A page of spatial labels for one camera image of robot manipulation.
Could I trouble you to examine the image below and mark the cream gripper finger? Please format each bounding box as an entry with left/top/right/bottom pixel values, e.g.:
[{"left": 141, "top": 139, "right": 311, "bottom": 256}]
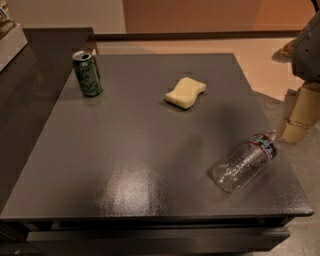
[{"left": 279, "top": 81, "right": 320, "bottom": 144}]

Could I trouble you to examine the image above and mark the yellow sponge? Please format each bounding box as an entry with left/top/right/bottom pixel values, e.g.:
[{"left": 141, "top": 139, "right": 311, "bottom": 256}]
[{"left": 164, "top": 77, "right": 207, "bottom": 109}]

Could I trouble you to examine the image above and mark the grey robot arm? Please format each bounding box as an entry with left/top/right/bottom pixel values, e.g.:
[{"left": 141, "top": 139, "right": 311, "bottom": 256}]
[{"left": 279, "top": 11, "right": 320, "bottom": 144}]

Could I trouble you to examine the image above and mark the clear plastic water bottle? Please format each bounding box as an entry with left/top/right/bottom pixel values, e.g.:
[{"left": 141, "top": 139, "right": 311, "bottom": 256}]
[{"left": 212, "top": 130, "right": 277, "bottom": 193}]

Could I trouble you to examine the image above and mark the green soda can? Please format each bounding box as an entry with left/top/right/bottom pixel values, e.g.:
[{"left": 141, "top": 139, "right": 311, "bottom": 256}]
[{"left": 72, "top": 51, "right": 103, "bottom": 97}]

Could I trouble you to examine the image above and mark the white box on counter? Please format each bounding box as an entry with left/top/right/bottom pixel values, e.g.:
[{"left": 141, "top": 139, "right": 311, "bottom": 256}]
[{"left": 0, "top": 6, "right": 29, "bottom": 72}]

